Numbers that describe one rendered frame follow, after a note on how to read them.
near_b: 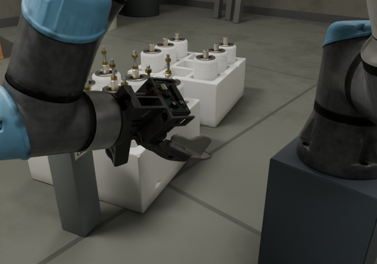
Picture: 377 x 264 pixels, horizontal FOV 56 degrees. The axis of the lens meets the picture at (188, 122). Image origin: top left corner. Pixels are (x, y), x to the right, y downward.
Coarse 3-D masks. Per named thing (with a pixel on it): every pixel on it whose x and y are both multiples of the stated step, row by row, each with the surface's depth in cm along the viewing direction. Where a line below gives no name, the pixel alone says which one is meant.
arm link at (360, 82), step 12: (372, 0) 36; (372, 12) 37; (372, 24) 38; (372, 36) 40; (372, 48) 39; (372, 60) 39; (360, 72) 45; (372, 72) 39; (360, 84) 45; (372, 84) 40; (360, 96) 45; (372, 96) 42; (360, 108) 47; (372, 108) 43; (372, 120) 45
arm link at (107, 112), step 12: (96, 96) 42; (108, 96) 43; (96, 108) 40; (108, 108) 42; (120, 108) 44; (96, 120) 40; (108, 120) 41; (120, 120) 43; (96, 132) 40; (108, 132) 42; (96, 144) 42; (108, 144) 43
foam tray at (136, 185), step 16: (192, 112) 112; (176, 128) 102; (192, 128) 115; (32, 160) 103; (96, 160) 91; (128, 160) 86; (144, 160) 88; (160, 160) 96; (32, 176) 106; (48, 176) 103; (96, 176) 94; (112, 176) 91; (128, 176) 89; (144, 176) 89; (160, 176) 98; (112, 192) 94; (128, 192) 91; (144, 192) 91; (128, 208) 94; (144, 208) 92
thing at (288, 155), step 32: (288, 160) 60; (288, 192) 60; (320, 192) 56; (352, 192) 53; (288, 224) 63; (320, 224) 58; (352, 224) 54; (288, 256) 65; (320, 256) 60; (352, 256) 56
